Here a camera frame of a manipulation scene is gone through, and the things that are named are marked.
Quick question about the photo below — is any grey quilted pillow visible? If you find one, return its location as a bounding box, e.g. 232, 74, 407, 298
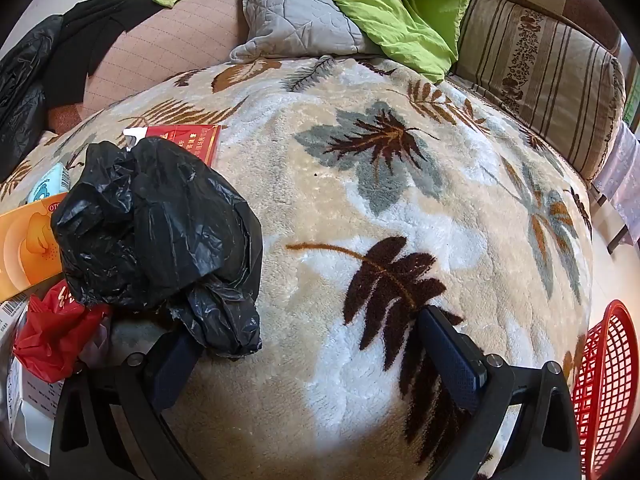
230, 0, 383, 63

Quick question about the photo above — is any red plastic bag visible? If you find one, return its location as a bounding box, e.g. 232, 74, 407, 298
12, 280, 113, 383

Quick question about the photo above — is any red plastic basket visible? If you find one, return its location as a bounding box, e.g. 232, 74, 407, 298
570, 300, 640, 480

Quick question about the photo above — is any black puffer jacket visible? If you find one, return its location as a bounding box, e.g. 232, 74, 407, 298
0, 14, 63, 181

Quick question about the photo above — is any pale lace cloth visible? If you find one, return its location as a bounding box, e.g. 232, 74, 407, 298
590, 122, 640, 221

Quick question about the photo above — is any green quilt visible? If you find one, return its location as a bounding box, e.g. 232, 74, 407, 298
150, 0, 473, 83

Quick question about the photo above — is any orange white plastic packet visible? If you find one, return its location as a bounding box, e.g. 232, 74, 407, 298
0, 295, 66, 461

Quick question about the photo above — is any pink sofa cushion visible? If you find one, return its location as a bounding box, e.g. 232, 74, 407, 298
47, 0, 251, 133

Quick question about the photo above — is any orange cardboard box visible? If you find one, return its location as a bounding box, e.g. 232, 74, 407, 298
0, 192, 68, 303

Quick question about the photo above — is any leaf print fleece blanket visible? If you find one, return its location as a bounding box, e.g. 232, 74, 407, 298
0, 55, 596, 480

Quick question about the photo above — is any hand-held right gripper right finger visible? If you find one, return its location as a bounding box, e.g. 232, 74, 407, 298
417, 306, 583, 480

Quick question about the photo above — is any brown sofa backrest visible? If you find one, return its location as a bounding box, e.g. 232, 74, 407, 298
450, 0, 626, 56

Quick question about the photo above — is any black plastic bag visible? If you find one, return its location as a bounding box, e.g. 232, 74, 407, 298
50, 136, 264, 358

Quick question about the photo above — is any blue cartoon tissue pack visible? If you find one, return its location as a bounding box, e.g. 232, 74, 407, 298
25, 162, 73, 206

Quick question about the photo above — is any red cigarette box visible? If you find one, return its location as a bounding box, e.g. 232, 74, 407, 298
122, 124, 222, 167

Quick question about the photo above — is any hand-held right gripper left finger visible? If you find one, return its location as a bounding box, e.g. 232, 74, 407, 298
50, 327, 206, 480

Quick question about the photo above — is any black cloth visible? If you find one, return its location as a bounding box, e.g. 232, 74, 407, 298
42, 0, 166, 111

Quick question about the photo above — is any striped patterned pillow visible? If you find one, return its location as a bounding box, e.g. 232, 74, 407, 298
447, 0, 628, 181

